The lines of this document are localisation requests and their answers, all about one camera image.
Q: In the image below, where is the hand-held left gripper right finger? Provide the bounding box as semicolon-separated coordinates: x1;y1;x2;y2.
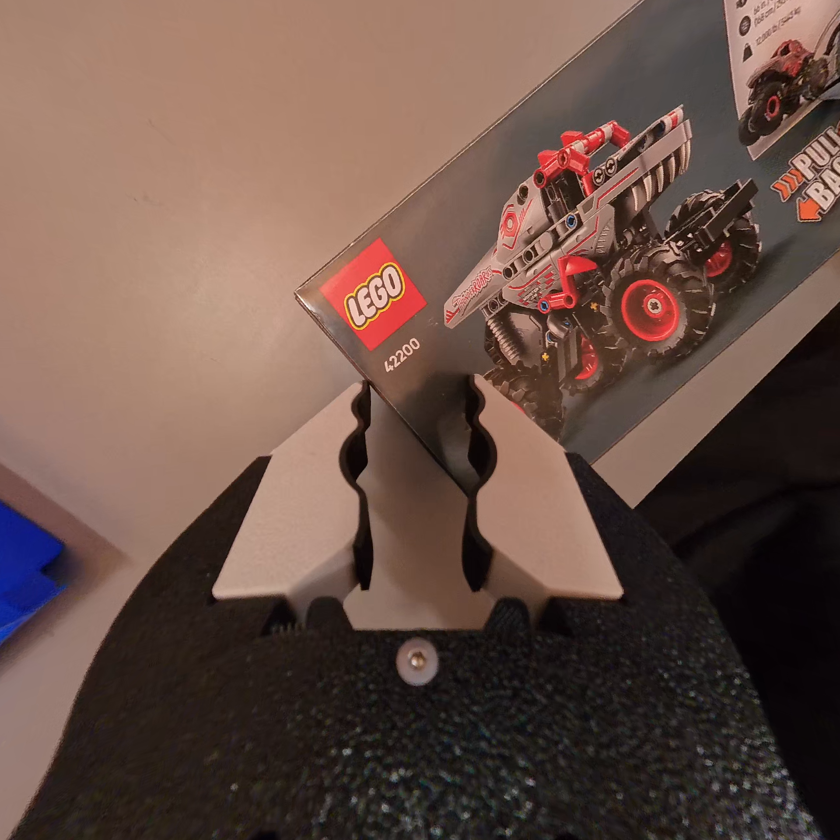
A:
461;374;626;608

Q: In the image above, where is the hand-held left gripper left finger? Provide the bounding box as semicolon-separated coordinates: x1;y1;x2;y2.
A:
211;379;374;603

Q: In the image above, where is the monster truck toy box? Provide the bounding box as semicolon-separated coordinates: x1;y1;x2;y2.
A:
294;0;840;496

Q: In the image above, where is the person's dark clothing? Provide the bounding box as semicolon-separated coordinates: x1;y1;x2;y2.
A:
633;315;840;723

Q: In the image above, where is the blue box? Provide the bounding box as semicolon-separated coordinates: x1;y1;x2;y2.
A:
0;500;67;647

